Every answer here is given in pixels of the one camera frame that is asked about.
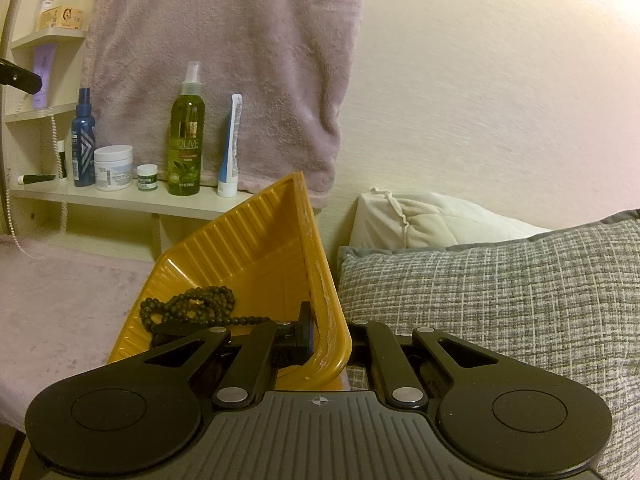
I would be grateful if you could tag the cream pillow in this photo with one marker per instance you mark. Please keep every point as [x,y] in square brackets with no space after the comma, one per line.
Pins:
[440,220]

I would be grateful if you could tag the yellow plastic tray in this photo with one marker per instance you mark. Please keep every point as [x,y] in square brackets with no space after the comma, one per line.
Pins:
[250,260]

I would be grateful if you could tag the small black white bottle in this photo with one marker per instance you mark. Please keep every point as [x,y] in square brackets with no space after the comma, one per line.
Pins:
[62,162]

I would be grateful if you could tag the grey checked pillow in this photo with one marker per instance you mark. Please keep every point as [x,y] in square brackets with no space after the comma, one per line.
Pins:
[500,320]

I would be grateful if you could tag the white cream jar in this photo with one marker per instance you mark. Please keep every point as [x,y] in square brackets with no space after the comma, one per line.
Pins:
[114,169]

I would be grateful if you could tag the pink fuzzy blanket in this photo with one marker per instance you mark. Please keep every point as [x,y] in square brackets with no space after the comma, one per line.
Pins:
[65,320]

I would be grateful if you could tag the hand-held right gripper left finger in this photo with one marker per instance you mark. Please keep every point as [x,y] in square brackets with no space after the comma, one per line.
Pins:
[310,332]

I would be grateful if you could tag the cream corner shelf unit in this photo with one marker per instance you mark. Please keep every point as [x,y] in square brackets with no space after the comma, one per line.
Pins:
[125,201]

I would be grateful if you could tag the black tube with white cap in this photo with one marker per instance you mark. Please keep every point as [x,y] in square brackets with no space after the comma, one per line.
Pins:
[39,178]

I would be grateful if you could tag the blue and white tube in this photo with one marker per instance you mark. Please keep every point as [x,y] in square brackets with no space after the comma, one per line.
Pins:
[230,155]

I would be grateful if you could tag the purple tube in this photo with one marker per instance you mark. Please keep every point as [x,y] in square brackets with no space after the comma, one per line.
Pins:
[44,67]

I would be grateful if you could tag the pink hanging towel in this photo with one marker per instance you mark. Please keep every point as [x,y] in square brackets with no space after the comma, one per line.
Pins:
[225,70]

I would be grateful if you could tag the small green jar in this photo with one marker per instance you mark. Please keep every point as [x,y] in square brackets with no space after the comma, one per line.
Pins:
[147,180]

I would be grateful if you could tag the green spray bottle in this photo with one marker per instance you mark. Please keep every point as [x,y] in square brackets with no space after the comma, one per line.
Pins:
[185,150]

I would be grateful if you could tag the yellow cardboard box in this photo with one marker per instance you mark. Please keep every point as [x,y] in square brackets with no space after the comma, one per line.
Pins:
[61,17]

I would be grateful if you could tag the blue spray bottle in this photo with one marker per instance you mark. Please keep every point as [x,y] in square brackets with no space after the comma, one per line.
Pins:
[84,150]

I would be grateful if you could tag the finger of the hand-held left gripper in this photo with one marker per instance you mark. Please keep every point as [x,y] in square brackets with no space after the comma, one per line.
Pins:
[22,78]

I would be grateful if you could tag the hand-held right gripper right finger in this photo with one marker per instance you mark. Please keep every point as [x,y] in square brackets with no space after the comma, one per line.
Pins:
[372,347]

